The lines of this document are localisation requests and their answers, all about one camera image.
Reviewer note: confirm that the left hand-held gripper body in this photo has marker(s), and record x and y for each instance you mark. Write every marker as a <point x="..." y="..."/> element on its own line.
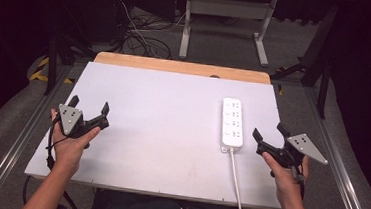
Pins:
<point x="70" y="119"/>

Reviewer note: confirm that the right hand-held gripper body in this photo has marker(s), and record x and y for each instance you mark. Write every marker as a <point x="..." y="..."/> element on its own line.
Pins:
<point x="305" y="147"/>

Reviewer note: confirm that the person's left hand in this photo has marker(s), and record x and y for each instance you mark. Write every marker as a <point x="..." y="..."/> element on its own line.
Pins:
<point x="69" y="149"/>

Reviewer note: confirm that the person's right hand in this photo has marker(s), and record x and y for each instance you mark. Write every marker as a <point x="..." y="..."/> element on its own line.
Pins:
<point x="286" y="181"/>

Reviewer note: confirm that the white power strip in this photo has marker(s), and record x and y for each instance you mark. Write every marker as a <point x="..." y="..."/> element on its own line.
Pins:
<point x="232" y="126"/>

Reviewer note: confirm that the black metal stand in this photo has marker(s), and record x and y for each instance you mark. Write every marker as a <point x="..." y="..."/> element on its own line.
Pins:
<point x="52" y="64"/>
<point x="323" y="85"/>

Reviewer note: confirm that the yellow black hazard tape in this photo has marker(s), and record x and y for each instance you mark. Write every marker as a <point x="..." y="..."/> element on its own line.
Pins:
<point x="40" y="69"/>

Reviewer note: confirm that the aluminium floor rail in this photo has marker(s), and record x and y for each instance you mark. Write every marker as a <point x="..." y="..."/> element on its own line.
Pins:
<point x="339" y="170"/>
<point x="20" y="145"/>

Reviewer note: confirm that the white metal desk frame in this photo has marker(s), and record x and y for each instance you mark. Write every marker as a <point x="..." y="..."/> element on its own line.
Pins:
<point x="227" y="8"/>

